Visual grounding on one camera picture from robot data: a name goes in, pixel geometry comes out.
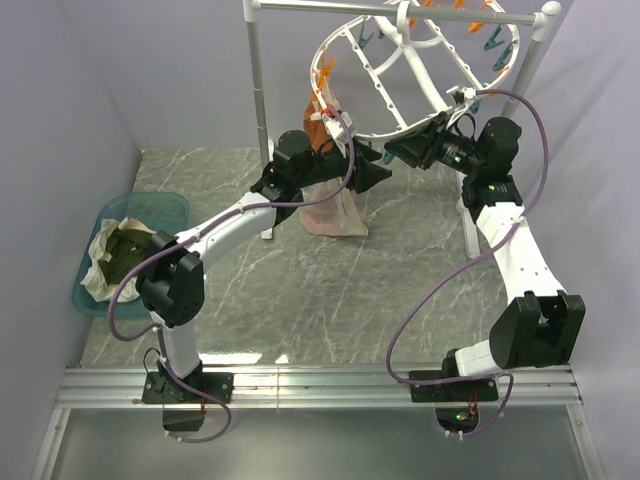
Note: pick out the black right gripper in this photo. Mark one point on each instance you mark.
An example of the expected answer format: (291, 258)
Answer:
(421, 147)

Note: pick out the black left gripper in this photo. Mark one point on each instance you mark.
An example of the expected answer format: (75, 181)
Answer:
(366, 174)

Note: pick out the pink underwear white waistband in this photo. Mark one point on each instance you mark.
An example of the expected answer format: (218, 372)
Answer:
(341, 216)

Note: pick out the orange underwear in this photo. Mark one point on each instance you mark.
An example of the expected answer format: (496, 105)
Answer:
(312, 121)

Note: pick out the white oval clip hanger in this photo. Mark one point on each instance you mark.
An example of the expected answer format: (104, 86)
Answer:
(398, 34)

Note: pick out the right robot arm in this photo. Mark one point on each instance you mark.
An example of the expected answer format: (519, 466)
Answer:
(541, 322)

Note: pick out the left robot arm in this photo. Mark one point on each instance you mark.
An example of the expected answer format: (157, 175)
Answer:
(171, 281)

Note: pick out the white rack foot right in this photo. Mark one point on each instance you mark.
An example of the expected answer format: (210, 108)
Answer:
(469, 228)

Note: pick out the teal plastic basket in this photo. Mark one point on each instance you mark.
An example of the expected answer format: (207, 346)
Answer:
(159, 211)

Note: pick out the pile of clothes in basket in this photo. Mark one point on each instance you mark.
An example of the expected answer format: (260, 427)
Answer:
(116, 248)

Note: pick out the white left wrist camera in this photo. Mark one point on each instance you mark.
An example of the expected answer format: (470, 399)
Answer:
(340, 122)

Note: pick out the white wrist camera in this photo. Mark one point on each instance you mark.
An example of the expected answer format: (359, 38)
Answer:
(464, 98)
(340, 122)

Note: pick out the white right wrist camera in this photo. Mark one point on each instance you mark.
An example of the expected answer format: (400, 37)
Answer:
(464, 98)

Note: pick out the silver clothes rack frame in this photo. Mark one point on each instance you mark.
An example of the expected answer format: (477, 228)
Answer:
(490, 12)

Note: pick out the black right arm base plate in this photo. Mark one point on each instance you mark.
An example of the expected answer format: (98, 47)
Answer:
(483, 390)

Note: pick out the aluminium rail front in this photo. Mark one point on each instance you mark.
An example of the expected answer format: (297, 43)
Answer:
(300, 387)

